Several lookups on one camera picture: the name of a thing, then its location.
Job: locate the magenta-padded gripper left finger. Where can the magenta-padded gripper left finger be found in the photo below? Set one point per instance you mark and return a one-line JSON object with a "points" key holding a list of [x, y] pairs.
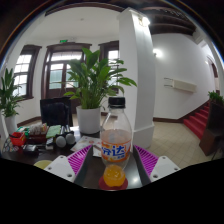
{"points": [[60, 166]]}

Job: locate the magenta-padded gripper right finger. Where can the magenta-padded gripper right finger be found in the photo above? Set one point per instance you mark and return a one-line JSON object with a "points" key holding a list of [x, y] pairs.
{"points": [[163, 166]]}

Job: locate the clear orange drink bottle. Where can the clear orange drink bottle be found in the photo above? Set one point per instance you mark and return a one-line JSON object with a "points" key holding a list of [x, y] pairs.
{"points": [[116, 143]]}

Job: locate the grey-headed microphone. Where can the grey-headed microphone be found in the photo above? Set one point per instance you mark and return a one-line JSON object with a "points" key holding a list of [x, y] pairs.
{"points": [[60, 141], [70, 139]]}

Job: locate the printed white paper leaflet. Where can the printed white paper leaflet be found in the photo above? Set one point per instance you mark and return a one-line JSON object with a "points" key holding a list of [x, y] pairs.
{"points": [[83, 144]]}

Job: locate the flat black device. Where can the flat black device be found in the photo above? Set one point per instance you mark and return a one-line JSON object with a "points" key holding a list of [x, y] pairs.
{"points": [[30, 149]]}

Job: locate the tray of small white cups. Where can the tray of small white cups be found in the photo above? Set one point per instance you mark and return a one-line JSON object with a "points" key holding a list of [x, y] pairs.
{"points": [[38, 129]]}

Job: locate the flat round red coaster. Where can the flat round red coaster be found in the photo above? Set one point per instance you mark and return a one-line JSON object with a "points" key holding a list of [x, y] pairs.
{"points": [[101, 184]]}

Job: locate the red box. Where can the red box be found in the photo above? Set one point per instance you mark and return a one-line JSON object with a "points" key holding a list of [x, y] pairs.
{"points": [[17, 139]]}

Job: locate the green and white box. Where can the green and white box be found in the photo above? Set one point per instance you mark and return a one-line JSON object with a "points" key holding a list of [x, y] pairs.
{"points": [[22, 129]]}

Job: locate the potted plant in white pot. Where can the potted plant in white pot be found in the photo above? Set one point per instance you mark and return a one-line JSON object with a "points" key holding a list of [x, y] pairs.
{"points": [[10, 125], [88, 120]]}

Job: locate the black chair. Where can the black chair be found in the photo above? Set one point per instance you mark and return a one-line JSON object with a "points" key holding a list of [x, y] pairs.
{"points": [[56, 111]]}

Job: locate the red carpeted staircase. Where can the red carpeted staircase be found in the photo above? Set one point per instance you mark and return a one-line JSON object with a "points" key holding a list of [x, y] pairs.
{"points": [[196, 121]]}

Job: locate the dark wooden double door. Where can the dark wooden double door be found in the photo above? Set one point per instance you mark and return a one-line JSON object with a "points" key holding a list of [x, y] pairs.
{"points": [[55, 78]]}

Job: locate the dark-framed window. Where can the dark-framed window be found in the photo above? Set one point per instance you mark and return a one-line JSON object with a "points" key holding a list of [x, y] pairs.
{"points": [[113, 55], [21, 73]]}

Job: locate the green exit sign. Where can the green exit sign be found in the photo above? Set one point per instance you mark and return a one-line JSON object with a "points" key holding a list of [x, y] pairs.
{"points": [[63, 41]]}

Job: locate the dark wooden stair post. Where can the dark wooden stair post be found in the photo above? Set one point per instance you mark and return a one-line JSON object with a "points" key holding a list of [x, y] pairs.
{"points": [[213, 133]]}

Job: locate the white wall heater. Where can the white wall heater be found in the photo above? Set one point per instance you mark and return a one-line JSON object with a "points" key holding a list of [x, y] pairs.
{"points": [[183, 85]]}

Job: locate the small green plant on post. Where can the small green plant on post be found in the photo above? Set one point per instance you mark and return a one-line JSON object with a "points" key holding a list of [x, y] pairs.
{"points": [[216, 98]]}

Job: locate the glowing wall lamp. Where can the glowing wall lamp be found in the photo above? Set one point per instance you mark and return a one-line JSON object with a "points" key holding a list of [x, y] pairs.
{"points": [[157, 52]]}

